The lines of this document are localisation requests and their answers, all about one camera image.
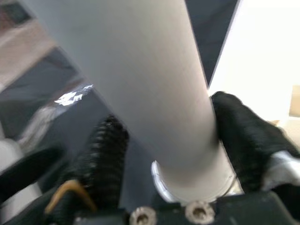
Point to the tan rubber band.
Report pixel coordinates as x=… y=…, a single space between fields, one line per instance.
x=70 y=189

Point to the black tablecloth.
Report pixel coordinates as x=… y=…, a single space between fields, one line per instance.
x=47 y=79

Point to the white plastic table leg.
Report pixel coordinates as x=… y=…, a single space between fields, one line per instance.
x=152 y=93

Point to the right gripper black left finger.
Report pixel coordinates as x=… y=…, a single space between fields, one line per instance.
x=103 y=159

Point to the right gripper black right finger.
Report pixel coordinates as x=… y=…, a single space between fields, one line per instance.
x=246 y=136

